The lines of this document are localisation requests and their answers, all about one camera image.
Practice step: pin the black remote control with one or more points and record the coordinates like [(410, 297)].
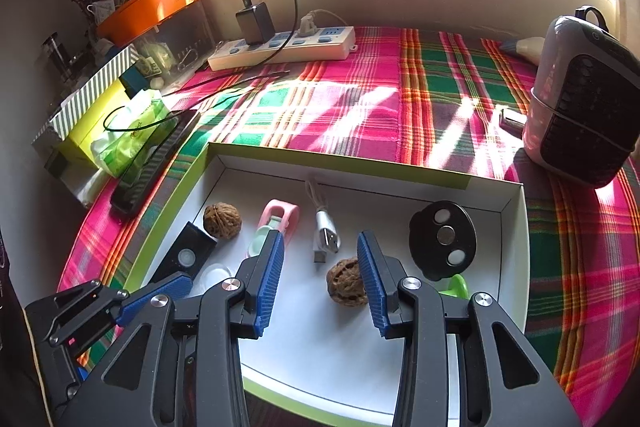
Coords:
[(150, 162)]

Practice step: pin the glass jar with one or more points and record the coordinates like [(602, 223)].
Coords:
[(57, 54)]

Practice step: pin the small black rectangular device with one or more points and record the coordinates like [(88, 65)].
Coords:
[(170, 264)]

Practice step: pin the small teal box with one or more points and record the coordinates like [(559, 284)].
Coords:
[(137, 77)]

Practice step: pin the cream brush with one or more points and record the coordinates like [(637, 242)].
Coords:
[(527, 48)]

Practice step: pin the orange tray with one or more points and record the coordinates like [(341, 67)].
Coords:
[(150, 9)]

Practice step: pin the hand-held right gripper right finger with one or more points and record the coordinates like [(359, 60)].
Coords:
[(372, 287)]

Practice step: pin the brown walnut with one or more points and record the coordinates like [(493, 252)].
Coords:
[(222, 219), (345, 282)]

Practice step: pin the pink clip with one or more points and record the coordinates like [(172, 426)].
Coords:
[(286, 212)]

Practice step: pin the white round cap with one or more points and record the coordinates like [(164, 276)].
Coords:
[(215, 274)]

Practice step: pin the black round disc with magnets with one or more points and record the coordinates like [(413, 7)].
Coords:
[(425, 249)]

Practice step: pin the grey portable heater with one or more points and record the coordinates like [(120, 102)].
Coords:
[(590, 117)]

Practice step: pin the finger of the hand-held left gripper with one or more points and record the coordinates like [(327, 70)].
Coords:
[(145, 299)]

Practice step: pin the small metallic rectangular object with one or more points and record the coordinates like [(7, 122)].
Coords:
[(512, 121)]

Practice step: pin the white box with green edge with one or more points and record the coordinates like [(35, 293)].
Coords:
[(310, 347)]

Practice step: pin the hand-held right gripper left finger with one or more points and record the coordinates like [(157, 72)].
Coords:
[(267, 277)]

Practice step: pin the white power strip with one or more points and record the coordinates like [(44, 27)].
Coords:
[(300, 49)]

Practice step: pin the yellow-green box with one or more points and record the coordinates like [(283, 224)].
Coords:
[(85, 132)]

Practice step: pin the striped box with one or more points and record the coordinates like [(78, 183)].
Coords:
[(90, 87)]

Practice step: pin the white mug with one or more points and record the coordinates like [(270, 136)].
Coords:
[(99, 13)]

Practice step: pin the green and white spool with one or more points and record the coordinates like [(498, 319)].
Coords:
[(457, 287)]

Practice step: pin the green tissue pack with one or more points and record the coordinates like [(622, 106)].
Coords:
[(132, 132)]

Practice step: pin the clear plastic container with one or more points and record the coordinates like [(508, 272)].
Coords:
[(185, 42)]

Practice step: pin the black charger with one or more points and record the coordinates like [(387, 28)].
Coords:
[(254, 24)]

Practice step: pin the white plug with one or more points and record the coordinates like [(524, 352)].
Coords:
[(310, 24)]

